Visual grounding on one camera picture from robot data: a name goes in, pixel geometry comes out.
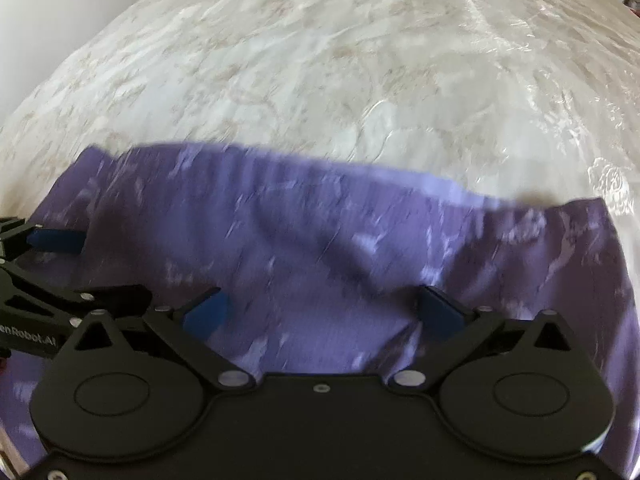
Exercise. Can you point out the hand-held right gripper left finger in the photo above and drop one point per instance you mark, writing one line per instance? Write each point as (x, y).
(207, 315)

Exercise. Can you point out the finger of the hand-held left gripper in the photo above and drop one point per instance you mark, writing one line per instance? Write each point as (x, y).
(60, 302)
(57, 241)

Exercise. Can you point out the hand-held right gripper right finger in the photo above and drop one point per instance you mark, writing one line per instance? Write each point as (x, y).
(440, 312)

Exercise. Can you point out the purple patterned hoodie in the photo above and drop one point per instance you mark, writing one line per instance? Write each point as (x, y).
(325, 240)

